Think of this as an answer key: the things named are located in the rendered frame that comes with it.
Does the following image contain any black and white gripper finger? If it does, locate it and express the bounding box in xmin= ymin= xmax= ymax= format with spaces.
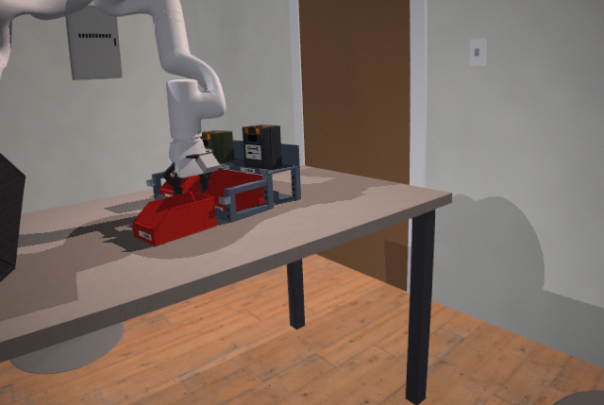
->
xmin=162 ymin=162 xmax=183 ymax=195
xmin=199 ymin=172 xmax=212 ymax=194

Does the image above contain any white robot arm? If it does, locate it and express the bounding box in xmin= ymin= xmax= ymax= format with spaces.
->
xmin=0 ymin=0 xmax=226 ymax=141

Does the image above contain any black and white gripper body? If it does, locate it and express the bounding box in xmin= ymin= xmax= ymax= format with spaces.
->
xmin=169 ymin=138 xmax=206 ymax=178

